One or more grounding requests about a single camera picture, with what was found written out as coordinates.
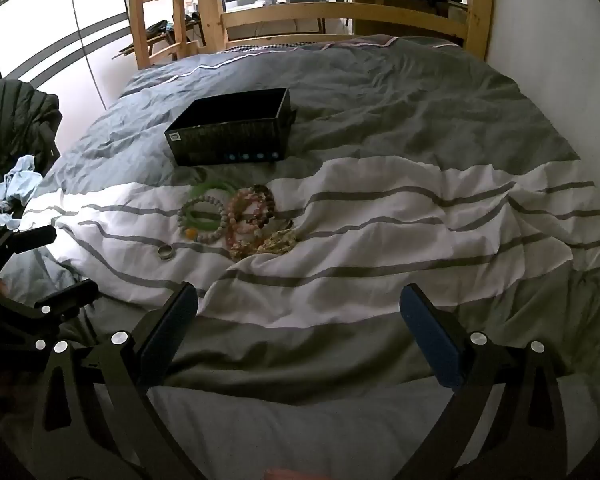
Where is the green bottle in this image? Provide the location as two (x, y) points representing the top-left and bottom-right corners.
(189, 182), (237, 206)

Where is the wooden bed frame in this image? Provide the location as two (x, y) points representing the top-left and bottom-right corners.
(219, 0), (497, 63)

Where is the white wardrobe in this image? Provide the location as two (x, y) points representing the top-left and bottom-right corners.
(0, 0), (137, 113)

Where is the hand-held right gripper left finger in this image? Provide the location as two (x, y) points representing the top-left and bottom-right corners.
(30, 282), (206, 480)

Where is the green jade bangle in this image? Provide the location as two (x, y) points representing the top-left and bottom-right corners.
(180, 210), (227, 242)

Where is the yellow crystal bead bracelet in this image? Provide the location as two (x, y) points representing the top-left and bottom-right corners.
(232, 226), (299, 262)

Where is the pink bead bracelet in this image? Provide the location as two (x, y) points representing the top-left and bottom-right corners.
(224, 189), (270, 250)

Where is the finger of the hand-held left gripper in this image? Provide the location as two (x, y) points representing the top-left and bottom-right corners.
(0, 279), (99, 333)
(0, 225), (57, 267)

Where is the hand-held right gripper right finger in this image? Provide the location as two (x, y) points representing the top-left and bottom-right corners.
(399, 284), (573, 480)

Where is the grey white striped duvet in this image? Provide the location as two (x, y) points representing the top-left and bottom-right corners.
(0, 34), (600, 480)

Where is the black cardboard box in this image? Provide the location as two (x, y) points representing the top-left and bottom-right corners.
(164, 87), (297, 167)

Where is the light blue cloth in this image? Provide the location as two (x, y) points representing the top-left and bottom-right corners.
(0, 155), (44, 227)

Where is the dark puffer jacket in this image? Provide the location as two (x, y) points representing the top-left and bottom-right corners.
(0, 79), (64, 188)

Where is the grey bead bracelet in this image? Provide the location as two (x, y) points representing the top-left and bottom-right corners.
(181, 194), (227, 235)

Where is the wooden ladder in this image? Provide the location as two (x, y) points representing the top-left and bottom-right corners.
(126, 0), (227, 70)

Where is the dark brown bead bracelet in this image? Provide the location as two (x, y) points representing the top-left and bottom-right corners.
(247, 184), (277, 227)

